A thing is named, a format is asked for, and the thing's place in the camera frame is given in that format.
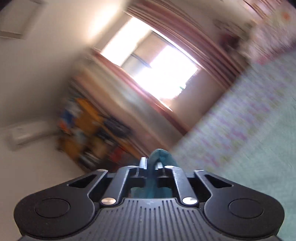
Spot light blue white jacket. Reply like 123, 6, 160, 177
130, 149, 178, 198

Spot wooden bookshelf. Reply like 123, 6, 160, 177
57, 97, 147, 172

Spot dark hanging tote bag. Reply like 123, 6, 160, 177
103, 116, 132, 138

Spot pink left curtain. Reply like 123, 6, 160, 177
72, 49, 190, 154

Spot pink curtain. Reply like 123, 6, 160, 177
72, 49, 190, 154
125, 1, 243, 89

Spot green quilted bee bedspread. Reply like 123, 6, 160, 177
172, 49, 296, 183

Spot cluttered white nightstand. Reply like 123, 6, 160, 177
213, 19, 256, 58

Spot pink right curtain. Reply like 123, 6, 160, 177
125, 1, 243, 89

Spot floral folded duvet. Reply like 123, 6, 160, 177
246, 1, 295, 64

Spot white wall air conditioner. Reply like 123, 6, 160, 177
8, 120, 54, 150

